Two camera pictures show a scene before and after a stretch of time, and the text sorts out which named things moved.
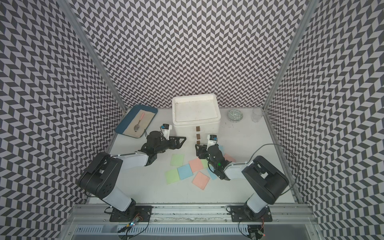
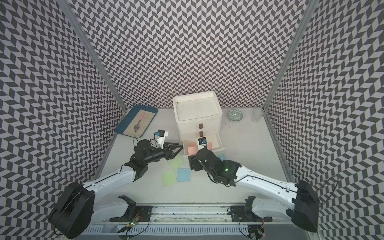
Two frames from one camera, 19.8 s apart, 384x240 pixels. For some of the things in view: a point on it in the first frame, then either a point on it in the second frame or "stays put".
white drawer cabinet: x=195 y=116 stays put
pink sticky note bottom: x=200 y=180 -> x=192 y=148
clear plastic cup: x=256 y=114 stays put
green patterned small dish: x=235 y=115 stays put
